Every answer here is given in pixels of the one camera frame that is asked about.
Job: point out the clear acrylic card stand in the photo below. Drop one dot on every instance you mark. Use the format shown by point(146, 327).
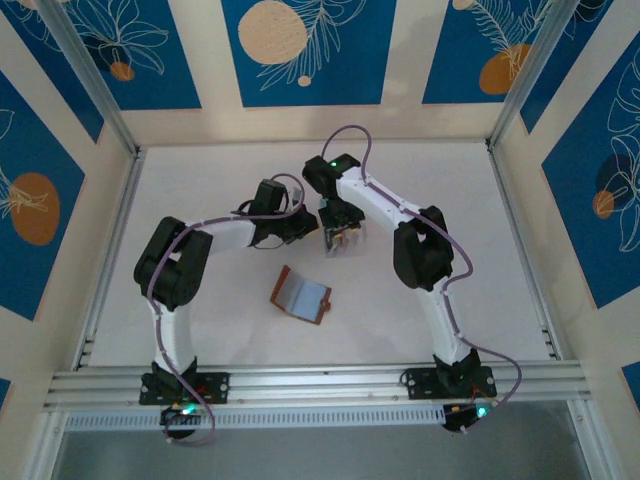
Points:
point(350, 250)

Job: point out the brown leather card holder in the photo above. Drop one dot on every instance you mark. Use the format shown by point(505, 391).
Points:
point(305, 295)

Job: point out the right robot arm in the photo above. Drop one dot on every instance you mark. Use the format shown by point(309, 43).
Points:
point(365, 200)

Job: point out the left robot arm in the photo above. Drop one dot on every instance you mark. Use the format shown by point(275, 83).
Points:
point(172, 330)

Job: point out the right controller board green light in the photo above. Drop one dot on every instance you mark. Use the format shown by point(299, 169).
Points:
point(460, 420)

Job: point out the controller board green light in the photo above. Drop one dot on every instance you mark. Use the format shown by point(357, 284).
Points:
point(175, 415)
point(460, 420)

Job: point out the left controller board green light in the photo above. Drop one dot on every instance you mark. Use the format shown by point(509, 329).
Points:
point(175, 415)

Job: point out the aluminium side rail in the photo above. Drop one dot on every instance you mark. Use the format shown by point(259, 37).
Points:
point(125, 200)
point(526, 250)

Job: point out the aluminium cross rail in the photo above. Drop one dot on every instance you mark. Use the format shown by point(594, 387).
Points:
point(320, 385)

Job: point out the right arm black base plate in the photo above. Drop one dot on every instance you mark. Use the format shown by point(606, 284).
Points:
point(417, 382)

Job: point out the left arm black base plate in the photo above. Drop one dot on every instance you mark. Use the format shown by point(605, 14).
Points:
point(220, 387)

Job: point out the aluminium frame post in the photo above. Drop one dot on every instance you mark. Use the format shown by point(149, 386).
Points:
point(90, 70)
point(532, 70)

